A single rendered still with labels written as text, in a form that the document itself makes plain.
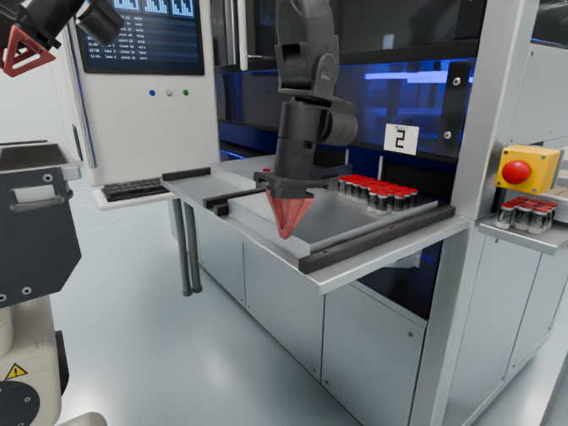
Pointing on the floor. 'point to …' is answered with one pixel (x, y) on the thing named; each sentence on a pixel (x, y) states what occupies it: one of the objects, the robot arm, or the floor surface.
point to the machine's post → (472, 195)
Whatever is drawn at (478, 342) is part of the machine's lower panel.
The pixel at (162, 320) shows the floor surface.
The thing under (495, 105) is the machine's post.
